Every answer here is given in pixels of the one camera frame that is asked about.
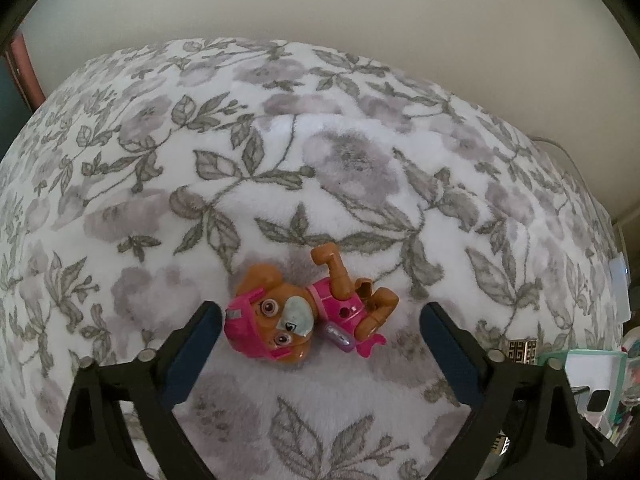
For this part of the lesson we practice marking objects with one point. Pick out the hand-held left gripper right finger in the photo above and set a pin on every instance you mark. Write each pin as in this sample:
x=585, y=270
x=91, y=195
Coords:
x=452, y=355

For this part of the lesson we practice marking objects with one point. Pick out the pink edged dark panel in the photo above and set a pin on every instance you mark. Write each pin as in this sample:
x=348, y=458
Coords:
x=22, y=75

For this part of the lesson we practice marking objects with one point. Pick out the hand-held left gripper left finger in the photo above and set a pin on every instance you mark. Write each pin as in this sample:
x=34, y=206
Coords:
x=192, y=355

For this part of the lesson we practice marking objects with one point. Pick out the teal cardboard tray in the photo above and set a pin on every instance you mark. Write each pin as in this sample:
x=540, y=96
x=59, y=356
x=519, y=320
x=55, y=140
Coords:
x=585, y=365

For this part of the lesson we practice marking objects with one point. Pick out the floral blanket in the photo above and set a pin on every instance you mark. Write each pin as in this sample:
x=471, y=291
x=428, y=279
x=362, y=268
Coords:
x=320, y=160

